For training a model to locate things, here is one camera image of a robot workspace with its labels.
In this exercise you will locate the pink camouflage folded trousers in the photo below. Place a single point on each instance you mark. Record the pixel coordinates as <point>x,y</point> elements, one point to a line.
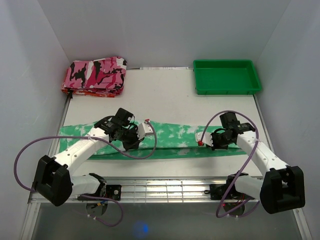
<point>102,74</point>

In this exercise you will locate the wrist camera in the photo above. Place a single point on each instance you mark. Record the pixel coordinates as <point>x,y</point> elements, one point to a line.
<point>144,130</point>
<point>204,138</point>

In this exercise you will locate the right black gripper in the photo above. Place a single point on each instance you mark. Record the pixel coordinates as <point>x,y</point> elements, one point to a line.
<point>215,147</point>

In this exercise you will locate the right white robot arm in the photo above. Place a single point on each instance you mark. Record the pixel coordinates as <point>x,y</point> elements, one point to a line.
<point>282,187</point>

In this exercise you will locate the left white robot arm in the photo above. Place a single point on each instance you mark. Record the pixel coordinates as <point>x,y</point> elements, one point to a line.
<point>54,177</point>

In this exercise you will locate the green tie-dye trousers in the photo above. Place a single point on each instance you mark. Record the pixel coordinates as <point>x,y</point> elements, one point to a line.
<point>174,141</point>

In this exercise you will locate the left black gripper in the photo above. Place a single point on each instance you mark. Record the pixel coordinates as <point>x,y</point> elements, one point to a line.
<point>135,143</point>

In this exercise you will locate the green plastic tray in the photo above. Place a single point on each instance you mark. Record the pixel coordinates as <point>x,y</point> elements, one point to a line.
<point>226,77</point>

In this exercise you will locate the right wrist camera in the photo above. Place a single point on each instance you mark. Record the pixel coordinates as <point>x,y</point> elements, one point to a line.
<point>204,138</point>

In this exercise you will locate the orange folded garment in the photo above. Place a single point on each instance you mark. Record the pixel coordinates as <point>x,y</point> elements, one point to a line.
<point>93,92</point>

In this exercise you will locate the aluminium frame rail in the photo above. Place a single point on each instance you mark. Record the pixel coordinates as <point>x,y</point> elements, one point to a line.
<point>137,191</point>

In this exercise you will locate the white paper strip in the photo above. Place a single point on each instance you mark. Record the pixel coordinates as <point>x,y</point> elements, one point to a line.
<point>166,68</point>

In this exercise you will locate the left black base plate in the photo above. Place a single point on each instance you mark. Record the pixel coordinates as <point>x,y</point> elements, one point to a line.
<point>111,191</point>

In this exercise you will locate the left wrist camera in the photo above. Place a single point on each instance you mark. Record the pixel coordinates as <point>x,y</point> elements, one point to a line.
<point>144,130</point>

